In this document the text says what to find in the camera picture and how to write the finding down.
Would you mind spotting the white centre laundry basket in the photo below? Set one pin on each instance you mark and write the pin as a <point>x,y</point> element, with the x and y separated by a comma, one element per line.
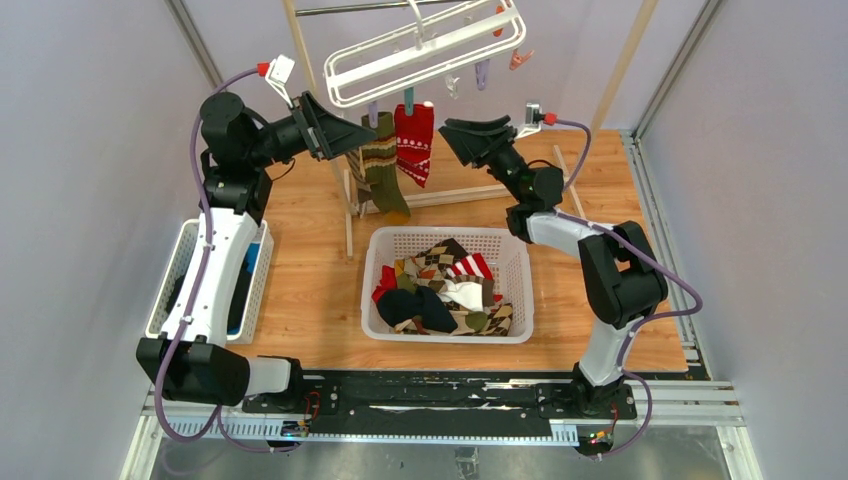
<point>506,256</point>

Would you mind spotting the pile of colourful socks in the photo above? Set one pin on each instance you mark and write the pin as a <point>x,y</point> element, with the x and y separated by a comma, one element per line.
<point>444,290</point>

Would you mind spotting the dark clothes in left basket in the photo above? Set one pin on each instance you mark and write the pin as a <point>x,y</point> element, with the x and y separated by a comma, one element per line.
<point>240,294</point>

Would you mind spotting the red christmas sock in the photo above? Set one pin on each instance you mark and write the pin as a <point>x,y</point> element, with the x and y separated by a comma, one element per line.
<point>414,140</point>

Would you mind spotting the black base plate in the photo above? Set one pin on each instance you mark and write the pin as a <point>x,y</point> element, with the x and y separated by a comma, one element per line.
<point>444,404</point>

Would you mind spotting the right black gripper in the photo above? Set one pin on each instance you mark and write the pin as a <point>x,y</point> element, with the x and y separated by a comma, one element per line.
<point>477,142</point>

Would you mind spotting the white left laundry basket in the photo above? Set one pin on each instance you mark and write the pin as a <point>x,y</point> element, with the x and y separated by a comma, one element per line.
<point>178,265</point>

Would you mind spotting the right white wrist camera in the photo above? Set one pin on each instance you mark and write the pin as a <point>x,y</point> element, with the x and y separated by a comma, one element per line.
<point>533,120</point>

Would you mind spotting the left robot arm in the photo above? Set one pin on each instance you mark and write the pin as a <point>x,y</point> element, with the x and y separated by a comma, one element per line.
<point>189,360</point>

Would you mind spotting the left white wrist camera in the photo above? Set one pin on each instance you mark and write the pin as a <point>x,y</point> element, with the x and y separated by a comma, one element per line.
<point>277,75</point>

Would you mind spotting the white laundry basket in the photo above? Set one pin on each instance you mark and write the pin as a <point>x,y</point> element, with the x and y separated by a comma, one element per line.
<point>506,256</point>
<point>178,265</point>

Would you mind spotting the teal hanger clip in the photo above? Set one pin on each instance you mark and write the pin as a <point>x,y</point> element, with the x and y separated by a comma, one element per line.
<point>409,101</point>

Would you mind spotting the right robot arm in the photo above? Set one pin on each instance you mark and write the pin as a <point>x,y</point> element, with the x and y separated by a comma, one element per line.
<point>622,281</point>

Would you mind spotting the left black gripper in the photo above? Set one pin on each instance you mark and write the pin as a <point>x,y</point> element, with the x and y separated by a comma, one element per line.
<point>330,134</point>

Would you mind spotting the olive green striped sock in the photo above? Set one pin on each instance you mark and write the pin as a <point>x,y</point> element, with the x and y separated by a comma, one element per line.
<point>379,159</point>

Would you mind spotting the white plastic clip hanger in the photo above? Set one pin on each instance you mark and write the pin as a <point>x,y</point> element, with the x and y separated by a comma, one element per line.
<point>430,47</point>

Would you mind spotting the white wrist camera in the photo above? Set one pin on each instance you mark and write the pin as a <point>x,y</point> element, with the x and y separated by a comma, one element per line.
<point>533,120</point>
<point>277,75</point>

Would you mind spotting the brown striped sock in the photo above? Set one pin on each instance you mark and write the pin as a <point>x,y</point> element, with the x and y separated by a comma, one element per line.
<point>357,171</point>

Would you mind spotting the purple hanger clip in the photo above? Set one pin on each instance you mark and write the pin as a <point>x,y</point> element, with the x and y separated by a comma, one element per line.
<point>481,69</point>
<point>373,115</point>

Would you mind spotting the wooden clothes rack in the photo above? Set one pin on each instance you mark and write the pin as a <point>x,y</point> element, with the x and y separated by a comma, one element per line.
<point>625,57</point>

